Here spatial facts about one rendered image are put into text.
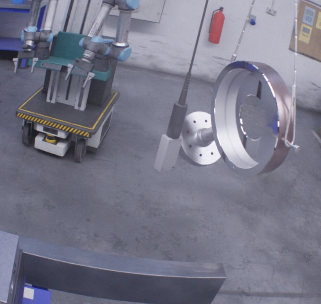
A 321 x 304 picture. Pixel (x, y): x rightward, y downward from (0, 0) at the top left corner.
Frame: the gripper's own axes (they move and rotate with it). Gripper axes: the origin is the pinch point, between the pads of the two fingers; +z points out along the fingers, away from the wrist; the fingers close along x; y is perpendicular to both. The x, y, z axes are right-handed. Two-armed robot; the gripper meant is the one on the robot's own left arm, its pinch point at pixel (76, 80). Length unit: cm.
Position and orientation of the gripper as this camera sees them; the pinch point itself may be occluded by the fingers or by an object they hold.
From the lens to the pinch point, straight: 262.5
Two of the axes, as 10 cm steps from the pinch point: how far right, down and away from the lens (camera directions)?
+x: 9.0, 4.2, -0.9
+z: -4.2, 9.1, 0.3
